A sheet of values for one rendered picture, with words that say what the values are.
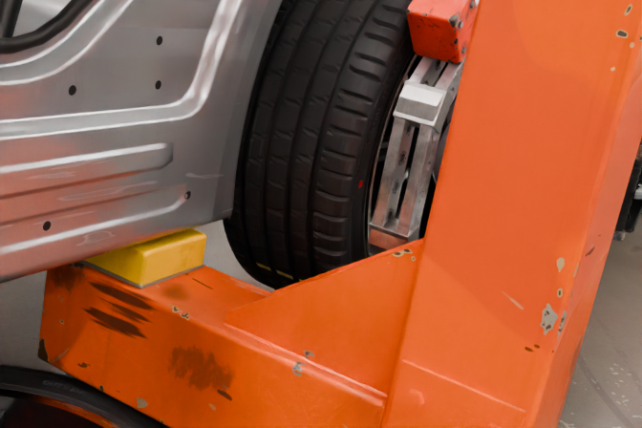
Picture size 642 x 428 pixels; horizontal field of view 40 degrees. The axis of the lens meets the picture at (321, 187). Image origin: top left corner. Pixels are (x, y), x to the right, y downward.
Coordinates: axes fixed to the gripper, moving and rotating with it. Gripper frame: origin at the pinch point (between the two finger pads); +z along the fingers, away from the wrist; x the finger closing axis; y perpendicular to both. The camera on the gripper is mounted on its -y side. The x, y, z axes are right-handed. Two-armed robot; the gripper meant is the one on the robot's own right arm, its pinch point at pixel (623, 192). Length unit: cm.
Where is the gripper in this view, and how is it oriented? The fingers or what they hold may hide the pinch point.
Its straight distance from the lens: 165.1
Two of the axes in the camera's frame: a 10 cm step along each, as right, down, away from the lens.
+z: -5.0, 1.4, -8.6
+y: 1.8, -9.5, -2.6
